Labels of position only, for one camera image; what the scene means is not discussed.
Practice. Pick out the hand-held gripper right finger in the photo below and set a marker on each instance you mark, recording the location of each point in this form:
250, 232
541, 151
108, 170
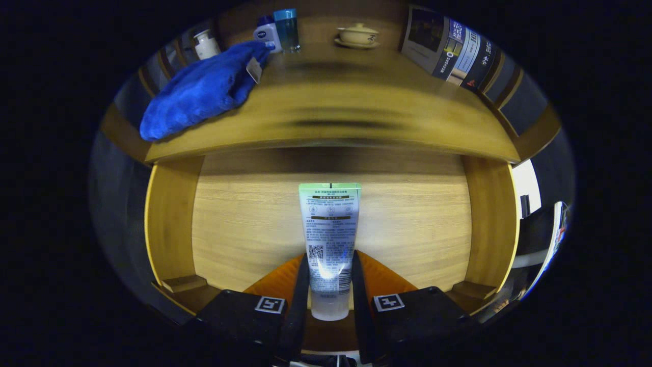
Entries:
360, 311

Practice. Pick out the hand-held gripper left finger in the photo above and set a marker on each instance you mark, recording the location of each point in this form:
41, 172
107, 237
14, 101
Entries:
298, 311

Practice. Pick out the green and white cream tube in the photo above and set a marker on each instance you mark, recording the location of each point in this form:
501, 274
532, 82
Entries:
330, 229

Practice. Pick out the wooden drawer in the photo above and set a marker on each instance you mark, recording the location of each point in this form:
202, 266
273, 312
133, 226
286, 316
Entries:
244, 224

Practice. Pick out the wooden countertop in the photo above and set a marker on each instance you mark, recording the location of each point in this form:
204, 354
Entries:
356, 102

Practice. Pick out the wooden cabinet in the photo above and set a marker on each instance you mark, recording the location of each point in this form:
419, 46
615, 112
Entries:
535, 132

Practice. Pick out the blue towel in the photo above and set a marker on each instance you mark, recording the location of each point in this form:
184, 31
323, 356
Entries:
198, 92

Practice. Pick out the beige saucer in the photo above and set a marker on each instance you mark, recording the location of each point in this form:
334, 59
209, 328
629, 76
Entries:
356, 46

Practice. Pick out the book with black spine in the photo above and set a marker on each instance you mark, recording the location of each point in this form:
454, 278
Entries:
483, 63

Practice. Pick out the beige lidded tea cup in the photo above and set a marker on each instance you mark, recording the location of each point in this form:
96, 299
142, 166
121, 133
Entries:
358, 34

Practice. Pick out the white bottle with blue cap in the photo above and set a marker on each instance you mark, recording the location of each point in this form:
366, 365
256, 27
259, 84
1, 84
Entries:
266, 35

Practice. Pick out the teal transparent bottle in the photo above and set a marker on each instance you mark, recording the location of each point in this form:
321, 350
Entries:
287, 33

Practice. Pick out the book with pale spine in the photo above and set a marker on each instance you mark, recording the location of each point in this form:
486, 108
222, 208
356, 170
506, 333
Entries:
467, 53

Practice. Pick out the white pump bottle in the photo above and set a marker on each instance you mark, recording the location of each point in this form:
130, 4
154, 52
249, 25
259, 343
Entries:
206, 47

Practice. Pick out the book with dark photo cover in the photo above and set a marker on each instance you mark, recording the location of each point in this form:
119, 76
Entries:
425, 35

